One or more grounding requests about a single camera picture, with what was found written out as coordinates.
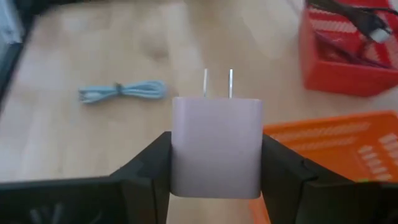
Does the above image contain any orange plastic basket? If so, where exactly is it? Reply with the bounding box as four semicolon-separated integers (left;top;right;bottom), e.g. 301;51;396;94
248;110;398;224

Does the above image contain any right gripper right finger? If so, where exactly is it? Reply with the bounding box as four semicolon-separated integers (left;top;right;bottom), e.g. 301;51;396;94
260;134;358;224

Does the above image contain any light blue bundled cable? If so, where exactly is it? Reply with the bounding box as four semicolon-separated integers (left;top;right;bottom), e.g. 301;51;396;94
77;80;169;105

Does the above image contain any pink wall charger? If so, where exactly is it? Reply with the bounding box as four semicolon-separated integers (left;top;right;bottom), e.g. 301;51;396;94
170;68;264;200

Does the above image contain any black USB cable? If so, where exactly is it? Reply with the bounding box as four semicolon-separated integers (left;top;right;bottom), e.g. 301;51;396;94
306;0;398;44

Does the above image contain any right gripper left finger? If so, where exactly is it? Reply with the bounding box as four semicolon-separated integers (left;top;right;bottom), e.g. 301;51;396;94
108;132;172;224

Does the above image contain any maroon cable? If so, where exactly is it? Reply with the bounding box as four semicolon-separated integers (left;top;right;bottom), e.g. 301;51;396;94
313;29;391;68

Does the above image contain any red plastic basket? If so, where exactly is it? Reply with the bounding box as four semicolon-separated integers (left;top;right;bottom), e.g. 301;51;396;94
299;0;398;98

